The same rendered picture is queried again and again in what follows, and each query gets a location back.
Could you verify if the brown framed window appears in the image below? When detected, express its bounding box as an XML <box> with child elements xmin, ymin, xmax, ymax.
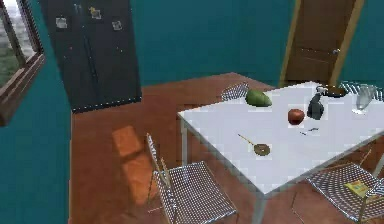
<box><xmin>0</xmin><ymin>0</ymin><xmax>47</xmax><ymax>128</ymax></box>

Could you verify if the clear drinking glass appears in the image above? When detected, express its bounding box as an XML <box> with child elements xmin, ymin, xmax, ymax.
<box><xmin>351</xmin><ymin>83</ymin><xmax>377</xmax><ymax>116</ymax></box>

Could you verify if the dark grey spray bottle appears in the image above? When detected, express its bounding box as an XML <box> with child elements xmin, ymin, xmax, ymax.
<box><xmin>306</xmin><ymin>86</ymin><xmax>330</xmax><ymax>121</ymax></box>

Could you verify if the red apple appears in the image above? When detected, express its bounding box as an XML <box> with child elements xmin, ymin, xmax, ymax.
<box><xmin>287</xmin><ymin>108</ymin><xmax>306</xmax><ymax>126</ymax></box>

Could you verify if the black fridge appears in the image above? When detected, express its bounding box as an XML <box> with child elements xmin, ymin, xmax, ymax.
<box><xmin>37</xmin><ymin>0</ymin><xmax>143</xmax><ymax>114</ymax></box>

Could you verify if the wire mesh chair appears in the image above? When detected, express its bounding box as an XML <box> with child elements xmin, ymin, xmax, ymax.
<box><xmin>220</xmin><ymin>81</ymin><xmax>250</xmax><ymax>102</ymax></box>
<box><xmin>145</xmin><ymin>132</ymin><xmax>238</xmax><ymax>224</ymax></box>
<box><xmin>339</xmin><ymin>81</ymin><xmax>384</xmax><ymax>101</ymax></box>
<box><xmin>305</xmin><ymin>148</ymin><xmax>384</xmax><ymax>224</ymax></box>

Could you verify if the green avocado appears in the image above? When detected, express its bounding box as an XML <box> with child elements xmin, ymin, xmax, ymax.
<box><xmin>245</xmin><ymin>89</ymin><xmax>273</xmax><ymax>108</ymax></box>

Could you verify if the yellow book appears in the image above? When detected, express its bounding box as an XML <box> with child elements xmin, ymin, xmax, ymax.
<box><xmin>343</xmin><ymin>179</ymin><xmax>380</xmax><ymax>200</ymax></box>

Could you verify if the brown room door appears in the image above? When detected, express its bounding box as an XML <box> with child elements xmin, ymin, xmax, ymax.
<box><xmin>278</xmin><ymin>0</ymin><xmax>366</xmax><ymax>88</ymax></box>

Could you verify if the brass ladle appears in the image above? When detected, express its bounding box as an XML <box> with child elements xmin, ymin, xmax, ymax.
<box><xmin>237</xmin><ymin>133</ymin><xmax>272</xmax><ymax>157</ymax></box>

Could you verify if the white dining table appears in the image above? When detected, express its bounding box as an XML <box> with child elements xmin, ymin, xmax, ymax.
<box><xmin>177</xmin><ymin>80</ymin><xmax>384</xmax><ymax>224</ymax></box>

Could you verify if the dark brown bowl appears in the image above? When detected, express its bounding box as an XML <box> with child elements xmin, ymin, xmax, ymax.
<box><xmin>321</xmin><ymin>84</ymin><xmax>348</xmax><ymax>99</ymax></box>

